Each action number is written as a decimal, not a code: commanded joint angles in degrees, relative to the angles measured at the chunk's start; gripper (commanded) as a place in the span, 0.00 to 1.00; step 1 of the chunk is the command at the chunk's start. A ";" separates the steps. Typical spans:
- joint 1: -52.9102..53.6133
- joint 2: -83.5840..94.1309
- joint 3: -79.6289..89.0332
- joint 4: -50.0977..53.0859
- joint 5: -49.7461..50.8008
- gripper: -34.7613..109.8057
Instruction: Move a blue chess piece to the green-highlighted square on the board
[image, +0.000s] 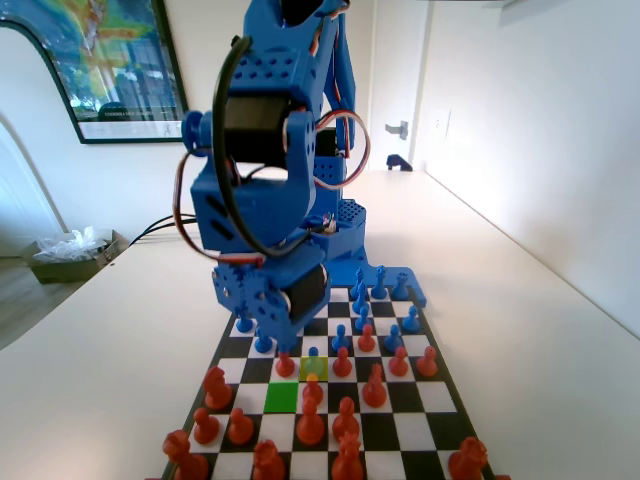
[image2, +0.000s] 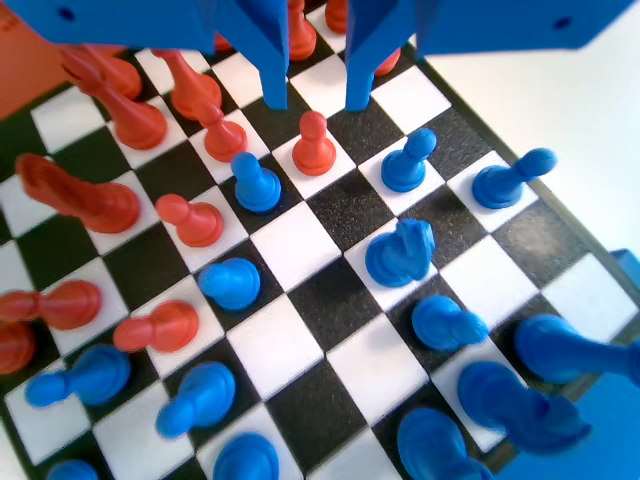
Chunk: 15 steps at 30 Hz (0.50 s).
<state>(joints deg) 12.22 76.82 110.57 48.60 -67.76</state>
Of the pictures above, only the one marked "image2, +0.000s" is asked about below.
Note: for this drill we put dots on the blue chess knight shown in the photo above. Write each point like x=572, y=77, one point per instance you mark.
x=500, y=395
x=395, y=260

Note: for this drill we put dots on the red chess king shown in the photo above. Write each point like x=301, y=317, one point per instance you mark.
x=125, y=75

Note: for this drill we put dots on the blue base plate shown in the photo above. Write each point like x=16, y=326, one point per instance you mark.
x=610, y=440

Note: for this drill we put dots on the blue chess pawn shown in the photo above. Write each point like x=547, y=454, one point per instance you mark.
x=402, y=170
x=205, y=390
x=257, y=187
x=72, y=472
x=497, y=185
x=95, y=375
x=440, y=322
x=230, y=285

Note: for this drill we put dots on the black and white chessboard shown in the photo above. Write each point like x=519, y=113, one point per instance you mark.
x=295, y=240

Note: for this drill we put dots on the blue chess rook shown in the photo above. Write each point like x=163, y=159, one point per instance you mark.
x=435, y=445

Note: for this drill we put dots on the blue chess bishop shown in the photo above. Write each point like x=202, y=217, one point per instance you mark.
x=245, y=460

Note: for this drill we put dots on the red chess pawn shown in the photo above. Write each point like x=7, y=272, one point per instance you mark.
x=225, y=142
x=165, y=325
x=301, y=40
x=336, y=17
x=195, y=225
x=15, y=350
x=313, y=155
x=75, y=305

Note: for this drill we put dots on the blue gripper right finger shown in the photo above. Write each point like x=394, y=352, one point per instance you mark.
x=357, y=65

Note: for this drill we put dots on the red chess queen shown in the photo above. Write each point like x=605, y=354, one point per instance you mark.
x=140, y=125

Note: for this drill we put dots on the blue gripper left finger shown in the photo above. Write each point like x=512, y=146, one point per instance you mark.
x=277, y=60

